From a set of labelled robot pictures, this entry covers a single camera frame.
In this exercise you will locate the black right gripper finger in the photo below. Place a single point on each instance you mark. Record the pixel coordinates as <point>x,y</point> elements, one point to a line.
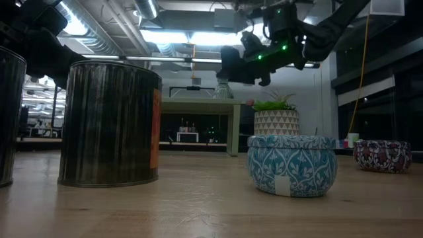
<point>231,66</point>

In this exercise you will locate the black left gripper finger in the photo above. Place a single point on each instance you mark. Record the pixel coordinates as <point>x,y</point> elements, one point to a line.
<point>74,57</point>

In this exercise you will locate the tall metal can orange label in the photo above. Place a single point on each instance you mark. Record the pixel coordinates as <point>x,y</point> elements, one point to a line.
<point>109,125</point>
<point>11,115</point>

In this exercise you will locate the blue white patterned candle tin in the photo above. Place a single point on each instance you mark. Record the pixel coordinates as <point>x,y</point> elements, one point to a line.
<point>292,165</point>

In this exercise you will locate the purple red patterned candle tin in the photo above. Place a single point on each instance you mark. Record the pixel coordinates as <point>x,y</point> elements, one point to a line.
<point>382,155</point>

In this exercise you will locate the pale green perforated metal shelf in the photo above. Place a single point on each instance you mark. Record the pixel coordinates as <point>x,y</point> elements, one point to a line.
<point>198,105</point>

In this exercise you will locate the succulent in white patterned pot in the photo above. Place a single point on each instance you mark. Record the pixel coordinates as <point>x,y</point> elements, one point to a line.
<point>276,122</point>

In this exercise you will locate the bright ceiling light panel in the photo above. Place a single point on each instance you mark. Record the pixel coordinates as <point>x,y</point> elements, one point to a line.
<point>165,37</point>

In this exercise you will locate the long black linear ceiling lamp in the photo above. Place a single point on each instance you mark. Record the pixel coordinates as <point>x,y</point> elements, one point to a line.
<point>155,59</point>

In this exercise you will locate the small white stand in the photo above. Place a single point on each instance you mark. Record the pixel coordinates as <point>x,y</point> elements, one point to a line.
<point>187,134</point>

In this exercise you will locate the white ceiling box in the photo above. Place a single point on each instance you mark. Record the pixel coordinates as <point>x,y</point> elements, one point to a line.
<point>386,7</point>

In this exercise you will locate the red white blue box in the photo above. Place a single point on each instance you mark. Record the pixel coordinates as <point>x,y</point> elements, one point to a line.
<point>345,144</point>

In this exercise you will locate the white pale green cup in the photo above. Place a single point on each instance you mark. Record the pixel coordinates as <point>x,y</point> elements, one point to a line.
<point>353,139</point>

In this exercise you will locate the black background rig frame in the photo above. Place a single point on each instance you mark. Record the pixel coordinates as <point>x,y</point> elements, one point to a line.
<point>193,88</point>

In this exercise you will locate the silver round ventilation duct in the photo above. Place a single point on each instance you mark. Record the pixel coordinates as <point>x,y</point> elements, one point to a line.
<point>145,8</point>

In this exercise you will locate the black aluminium table frame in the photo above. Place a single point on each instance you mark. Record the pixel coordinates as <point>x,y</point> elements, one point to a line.
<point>191,147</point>

